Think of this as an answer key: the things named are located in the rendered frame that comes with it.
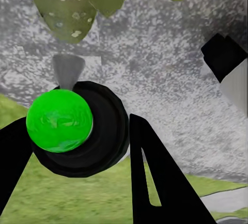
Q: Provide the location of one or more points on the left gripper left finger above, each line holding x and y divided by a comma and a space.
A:
15, 150

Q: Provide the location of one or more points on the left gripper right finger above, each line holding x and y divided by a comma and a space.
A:
180, 202

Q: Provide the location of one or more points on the insectifuge atomizer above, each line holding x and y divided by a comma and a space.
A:
80, 128

